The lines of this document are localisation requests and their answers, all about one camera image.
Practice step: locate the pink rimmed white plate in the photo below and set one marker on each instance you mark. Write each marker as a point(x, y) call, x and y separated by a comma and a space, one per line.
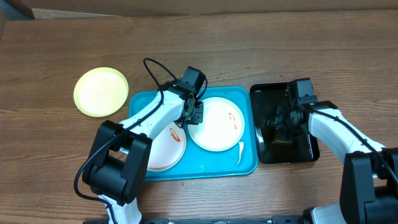
point(167, 148)

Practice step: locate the yellow-green rimmed plate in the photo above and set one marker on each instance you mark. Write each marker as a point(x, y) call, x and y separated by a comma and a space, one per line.
point(101, 92)

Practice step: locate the blue plastic tray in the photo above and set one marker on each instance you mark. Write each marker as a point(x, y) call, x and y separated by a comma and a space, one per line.
point(200, 163)

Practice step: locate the white plate with sauce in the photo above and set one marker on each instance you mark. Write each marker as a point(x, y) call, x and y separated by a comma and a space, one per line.
point(222, 126)

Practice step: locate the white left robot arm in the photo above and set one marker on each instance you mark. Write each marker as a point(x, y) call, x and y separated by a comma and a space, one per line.
point(116, 167)

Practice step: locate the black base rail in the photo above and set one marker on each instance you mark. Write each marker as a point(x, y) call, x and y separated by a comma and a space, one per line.
point(295, 219)

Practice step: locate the black water tray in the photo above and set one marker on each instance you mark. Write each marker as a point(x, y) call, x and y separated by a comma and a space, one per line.
point(303, 149)

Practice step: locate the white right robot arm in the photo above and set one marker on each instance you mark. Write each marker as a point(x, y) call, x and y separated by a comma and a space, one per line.
point(368, 192)

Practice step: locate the green yellow sponge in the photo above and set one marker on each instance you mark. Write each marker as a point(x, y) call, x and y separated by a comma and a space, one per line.
point(283, 140)

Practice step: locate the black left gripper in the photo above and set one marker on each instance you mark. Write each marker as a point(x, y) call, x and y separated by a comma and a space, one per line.
point(199, 117)

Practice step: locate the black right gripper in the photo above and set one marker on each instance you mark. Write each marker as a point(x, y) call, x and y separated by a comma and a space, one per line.
point(280, 121)

